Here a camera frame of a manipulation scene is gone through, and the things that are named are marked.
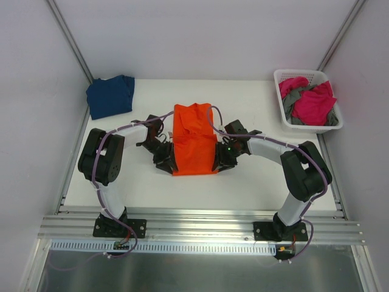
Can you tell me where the orange t shirt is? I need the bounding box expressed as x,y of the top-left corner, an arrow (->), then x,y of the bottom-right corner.
173,103 -> 218,176

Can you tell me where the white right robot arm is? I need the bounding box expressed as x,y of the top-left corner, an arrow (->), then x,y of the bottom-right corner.
212,120 -> 332,242

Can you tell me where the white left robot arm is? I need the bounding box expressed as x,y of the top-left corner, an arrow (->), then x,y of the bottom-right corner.
78,112 -> 178,238

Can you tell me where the blue folded t shirt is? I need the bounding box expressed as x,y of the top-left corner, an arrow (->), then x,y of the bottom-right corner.
86,75 -> 136,120

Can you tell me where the white plastic basket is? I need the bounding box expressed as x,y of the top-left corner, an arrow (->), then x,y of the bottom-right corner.
274,69 -> 343,134

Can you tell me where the pink t shirt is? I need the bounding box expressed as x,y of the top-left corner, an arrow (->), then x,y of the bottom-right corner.
278,76 -> 337,126

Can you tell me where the grey t shirt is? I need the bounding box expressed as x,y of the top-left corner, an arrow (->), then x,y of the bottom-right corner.
281,84 -> 339,127

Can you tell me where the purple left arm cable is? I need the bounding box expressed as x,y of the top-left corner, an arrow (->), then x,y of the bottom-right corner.
48,109 -> 176,271

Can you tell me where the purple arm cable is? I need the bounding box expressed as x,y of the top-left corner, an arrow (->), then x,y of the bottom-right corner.
205,105 -> 329,268
48,109 -> 176,271

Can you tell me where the aluminium front mounting rail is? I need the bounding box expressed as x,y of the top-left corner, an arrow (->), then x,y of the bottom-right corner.
38,206 -> 367,245

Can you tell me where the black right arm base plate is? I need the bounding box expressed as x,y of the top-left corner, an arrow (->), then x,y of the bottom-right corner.
253,221 -> 308,242

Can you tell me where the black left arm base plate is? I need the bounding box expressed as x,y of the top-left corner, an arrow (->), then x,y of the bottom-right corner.
92,217 -> 147,238

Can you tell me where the white slotted cable duct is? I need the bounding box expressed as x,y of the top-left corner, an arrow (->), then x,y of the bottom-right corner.
50,240 -> 276,256

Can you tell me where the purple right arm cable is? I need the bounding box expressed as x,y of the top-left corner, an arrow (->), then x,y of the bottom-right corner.
205,105 -> 329,268

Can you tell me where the left corner aluminium post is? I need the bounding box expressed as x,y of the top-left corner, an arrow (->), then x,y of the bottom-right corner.
45,0 -> 94,84

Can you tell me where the corner aluminium post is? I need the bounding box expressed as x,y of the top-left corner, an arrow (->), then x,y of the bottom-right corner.
317,0 -> 368,71
45,0 -> 94,84

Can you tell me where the right corner aluminium post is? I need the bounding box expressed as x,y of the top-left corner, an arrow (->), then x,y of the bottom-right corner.
317,0 -> 368,71

